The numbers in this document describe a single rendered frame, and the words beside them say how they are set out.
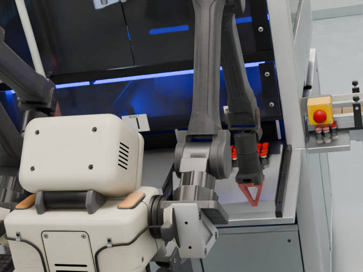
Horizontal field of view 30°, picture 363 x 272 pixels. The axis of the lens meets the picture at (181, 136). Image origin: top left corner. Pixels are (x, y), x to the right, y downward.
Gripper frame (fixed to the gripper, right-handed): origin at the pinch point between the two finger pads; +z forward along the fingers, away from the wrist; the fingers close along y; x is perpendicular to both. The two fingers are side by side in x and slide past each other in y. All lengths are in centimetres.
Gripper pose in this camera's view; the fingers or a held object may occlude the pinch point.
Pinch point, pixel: (254, 203)
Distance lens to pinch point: 183.5
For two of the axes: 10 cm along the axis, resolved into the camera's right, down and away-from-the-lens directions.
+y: 2.3, -2.6, 9.4
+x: -9.6, 1.0, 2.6
